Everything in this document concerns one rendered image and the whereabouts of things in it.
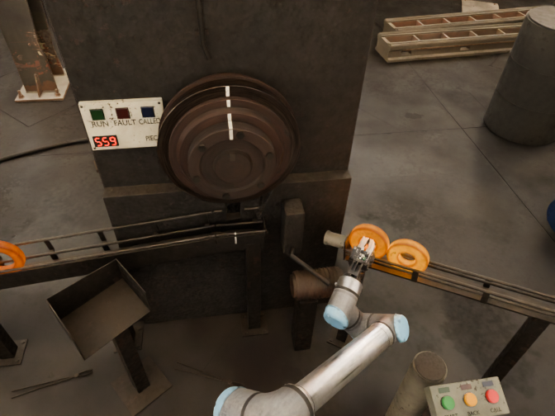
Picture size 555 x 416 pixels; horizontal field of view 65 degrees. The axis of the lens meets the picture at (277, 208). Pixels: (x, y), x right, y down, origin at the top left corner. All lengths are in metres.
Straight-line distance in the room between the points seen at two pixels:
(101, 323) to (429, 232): 2.00
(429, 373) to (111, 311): 1.15
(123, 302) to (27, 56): 2.94
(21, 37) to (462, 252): 3.66
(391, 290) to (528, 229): 1.10
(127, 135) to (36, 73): 2.81
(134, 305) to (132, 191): 0.43
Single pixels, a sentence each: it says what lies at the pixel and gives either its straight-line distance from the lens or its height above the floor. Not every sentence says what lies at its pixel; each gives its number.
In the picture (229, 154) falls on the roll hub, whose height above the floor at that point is 1.17.
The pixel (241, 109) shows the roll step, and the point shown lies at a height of 1.28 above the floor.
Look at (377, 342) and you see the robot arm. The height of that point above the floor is 0.74.
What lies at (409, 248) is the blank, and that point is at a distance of 1.67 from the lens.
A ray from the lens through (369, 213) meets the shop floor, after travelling 2.92.
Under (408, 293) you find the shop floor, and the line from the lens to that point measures 2.55.
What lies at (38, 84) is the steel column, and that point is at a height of 0.11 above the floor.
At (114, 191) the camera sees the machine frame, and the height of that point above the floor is 0.87.
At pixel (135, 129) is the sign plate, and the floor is 1.14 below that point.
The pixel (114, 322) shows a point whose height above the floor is 0.60.
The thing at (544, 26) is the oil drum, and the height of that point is 0.88.
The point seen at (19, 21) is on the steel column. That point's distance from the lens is 4.20.
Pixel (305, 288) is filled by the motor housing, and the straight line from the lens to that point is 1.81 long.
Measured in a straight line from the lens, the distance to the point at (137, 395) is 2.21.
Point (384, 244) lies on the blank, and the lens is 1.70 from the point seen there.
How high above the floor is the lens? 1.98
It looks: 44 degrees down
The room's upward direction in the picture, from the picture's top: 2 degrees clockwise
